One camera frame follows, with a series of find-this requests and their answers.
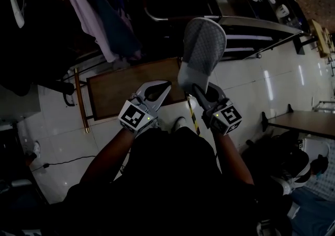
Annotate person's right forearm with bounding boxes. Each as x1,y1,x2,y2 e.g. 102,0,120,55
213,131,255,186

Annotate low brown wooden table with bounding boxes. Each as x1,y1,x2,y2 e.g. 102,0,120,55
86,57,188,122

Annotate person's left forearm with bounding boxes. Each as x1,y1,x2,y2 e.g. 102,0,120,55
78,126,136,186

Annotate grey quilted slipper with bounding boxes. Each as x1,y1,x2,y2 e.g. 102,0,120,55
177,17,227,93

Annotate wooden handle bar brass ends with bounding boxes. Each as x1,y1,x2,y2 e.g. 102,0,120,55
73,67,91,134

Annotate chrome wire rack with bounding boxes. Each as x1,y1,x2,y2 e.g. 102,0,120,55
312,99,335,114

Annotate black clothes rack base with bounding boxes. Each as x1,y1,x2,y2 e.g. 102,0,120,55
51,80,77,108

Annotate black power cable with plug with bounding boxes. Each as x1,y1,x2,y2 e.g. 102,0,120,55
30,154,96,172

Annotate dark blue hanging garment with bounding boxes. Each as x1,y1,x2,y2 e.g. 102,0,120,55
80,0,143,61

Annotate person's black clothing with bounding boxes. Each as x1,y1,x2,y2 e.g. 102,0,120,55
52,126,294,236

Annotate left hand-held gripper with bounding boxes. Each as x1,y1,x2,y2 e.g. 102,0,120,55
118,80,173,136

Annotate white patterned mat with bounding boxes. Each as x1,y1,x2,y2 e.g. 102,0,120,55
305,140,335,202

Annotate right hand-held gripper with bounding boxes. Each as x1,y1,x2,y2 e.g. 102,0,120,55
192,83,243,137

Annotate black hanging garment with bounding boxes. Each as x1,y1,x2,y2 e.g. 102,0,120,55
0,0,103,97

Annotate purple hanging garment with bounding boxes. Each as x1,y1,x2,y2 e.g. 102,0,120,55
50,0,119,63

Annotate white clothes hanger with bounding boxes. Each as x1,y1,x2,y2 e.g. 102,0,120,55
7,0,26,29

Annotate person's white shoe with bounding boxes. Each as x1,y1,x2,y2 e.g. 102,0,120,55
33,141,42,159
172,116,187,133

